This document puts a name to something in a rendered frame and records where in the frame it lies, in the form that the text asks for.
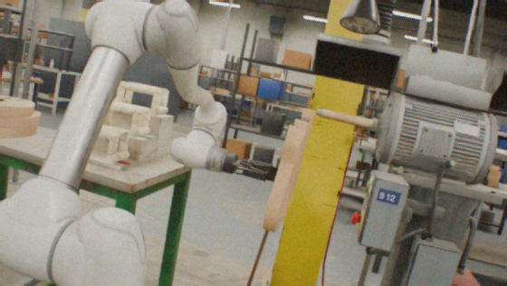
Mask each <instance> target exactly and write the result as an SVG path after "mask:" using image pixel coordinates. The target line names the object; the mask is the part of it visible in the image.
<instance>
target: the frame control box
mask: <svg viewBox="0 0 507 286"><path fill-rule="evenodd" d="M373 176H375V178H374V181H373V184H372V185H371V184H370V180H369V181H368V188H369V187H370V189H369V193H368V197H367V192H368V188H367V191H366V194H365V198H364V203H363V206H362V209H361V213H360V216H361V220H360V223H358V226H357V232H358V242H359V245H362V246H365V247H367V248H366V251H365V253H366V254H375V253H379V252H381V251H386V252H389V253H391V252H392V249H393V245H396V244H398V243H400V242H402V241H404V240H406V239H407V238H409V237H411V236H413V235H415V234H419V233H423V234H421V237H420V238H421V240H422V241H424V242H426V239H427V230H426V229H425V228H418V229H415V230H414V231H412V232H409V233H408V234H404V235H402V236H400V237H398V238H396V235H397V229H398V226H399V222H400V219H401V215H402V212H403V209H404V205H405V201H406V199H407V193H408V190H409V184H408V183H407V182H406V180H405V179H404V178H403V177H402V176H399V175H396V174H394V175H391V174H389V173H385V172H381V171H377V170H373V172H372V176H371V177H373ZM371 248H373V250H371Z"/></svg>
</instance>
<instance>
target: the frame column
mask: <svg viewBox="0 0 507 286"><path fill-rule="evenodd" d="M434 192H435V190H434V189H431V188H426V187H425V188H423V187H421V186H414V185H411V184H409V190H408V193H407V199H409V200H416V201H419V202H423V203H426V204H432V203H433V198H434ZM479 202H480V200H478V199H472V198H469V197H465V196H462V195H453V194H449V193H446V192H439V196H438V200H437V205H438V206H442V207H443V208H444V209H445V214H444V217H443V220H438V219H435V220H434V226H433V238H434V239H435V238H436V239H439V240H442V241H445V242H447V241H448V242H451V243H454V244H456V247H457V248H458V249H459V250H460V248H461V245H462V242H463V239H464V234H465V231H466V228H467V225H468V222H469V219H470V213H471V212H472V211H473V210H474V209H475V207H476V206H477V205H478V204H479ZM428 224H429V217H426V216H422V215H420V214H419V215H417V214H412V217H411V220H410V222H409V223H406V222H403V221H400V222H399V226H398V229H397V235H396V238H398V237H400V236H402V235H404V234H408V233H409V232H412V231H414V230H415V229H418V228H425V229H426V230H428V229H427V228H428ZM413 238H414V235H413V236H411V237H409V238H407V239H406V240H404V241H402V242H400V243H398V244H396V245H393V249H392V252H391V253H390V254H389V256H388V259H387V265H386V269H385V271H384V275H383V278H382V282H381V284H380V286H399V283H400V282H401V278H402V275H403V271H404V269H405V265H406V262H407V256H408V254H409V250H410V247H411V244H412V241H413Z"/></svg>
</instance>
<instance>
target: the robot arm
mask: <svg viewBox="0 0 507 286"><path fill-rule="evenodd" d="M85 30H86V33H87V35H88V37H89V38H90V39H91V49H92V52H93V54H92V56H91V57H90V59H89V61H88V64H87V65H86V67H85V69H84V71H83V75H82V76H81V79H80V81H79V83H78V84H77V86H76V89H75V92H74V93H73V95H72V98H71V101H70V103H69V106H68V108H67V110H66V111H65V113H64V115H63V119H62V122H61V123H60V125H59V128H58V131H57V132H56V134H55V136H54V138H53V143H52V144H51V146H50V148H49V151H48V154H47V156H46V158H45V160H44V162H43V165H42V169H41V171H40V173H39V174H38V177H37V178H34V179H30V180H28V181H26V182H25V183H24V184H22V185H21V187H20V189H19V190H18V191H16V193H15V194H14V196H12V197H11V198H8V199H5V200H4V201H1V202H0V263H2V264H3V265H4V266H6V267H8V268H10V269H11V270H13V271H16V272H19V273H21V274H23V275H25V276H28V277H31V278H33V279H36V280H39V281H46V282H50V283H54V284H57V285H58V286H144V285H145V281H146V271H147V264H148V259H147V245H146V239H145V235H144V232H143V228H142V225H141V224H140V223H139V221H138V220H137V219H136V217H135V215H133V214H132V213H130V212H128V211H124V210H121V209H119V208H115V207H102V208H100V209H95V210H91V211H89V213H87V214H86V215H84V216H83V217H82V218H81V209H82V205H81V199H80V198H79V196H78V195H77V194H76V193H77V190H78V188H79V186H80V182H81V180H82V178H83V173H84V171H85V169H86V167H87V165H88V161H89V159H90V157H91V153H92V151H93V148H94V146H95V143H96V141H97V140H98V137H99V134H100V130H101V129H102V126H103V124H104V121H105V119H106V116H107V114H108V112H109V109H110V106H111V104H112V102H113V100H114V98H115V93H116V92H117V90H118V87H119V85H120V82H121V81H122V78H123V76H124V74H125V71H126V70H127V69H128V67H129V66H130V65H132V64H133V63H134V62H135V61H136V60H137V59H138V57H139V56H141V55H142V54H143V53H144V52H149V53H152V52H153V53H155V54H157V55H159V56H161V57H164V58H165V59H166V62H167V66H168V68H169V69H170V71H171V76H172V78H173V80H174V82H175V84H176V87H177V90H178V93H179V95H180V96H181V97H182V98H183V99H184V100H185V101H187V102H189V103H195V104H197V105H200V106H198V107H197V108H196V111H195V116H194V120H193V123H192V125H193V128H192V130H191V132H190V133H189V135H188V136H187V138H177V139H174V140H173V142H172V145H171V148H170V156H171V157H172V158H173V159H174V160H175V161H176V162H177V163H179V164H181V165H184V166H186V167H191V168H194V169H205V170H208V171H213V172H216V173H220V174H221V173H223V172H224V173H227V174H231V175H232V174H233V173H234V172H235V171H236V174H237V175H241V176H247V177H250V178H253V179H256V180H263V181H265V179H266V180H270V181H273V182H274V179H275V178H276V175H277V172H278V167H273V164H268V163H264V162H261V161H256V160H249V159H246V160H239V157H238V155H237V154H235V153H231V152H227V150H226V149H224V148H218V147H216V146H215V143H216V141H217V140H218V139H219V137H220V136H221V134H222V129H223V127H224V124H225V119H226V111H225V107H224V105H223V104H222V103H220V102H218V101H214V99H213V97H212V96H211V94H210V93H208V92H207V91H206V90H204V89H203V88H201V87H198V86H197V75H198V68H199V63H200V53H201V46H202V39H201V33H200V28H199V24H198V21H197V19H196V14H195V12H194V11H193V9H192V8H191V6H190V4H189V3H187V2H186V1H184V0H167V1H166V2H164V3H163V4H162V5H152V4H149V3H143V2H140V1H135V0H132V1H130V0H109V1H104V2H101V3H98V4H96V5H95V6H93V7H92V8H91V9H90V10H89V12H88V14H87V16H86V22H85Z"/></svg>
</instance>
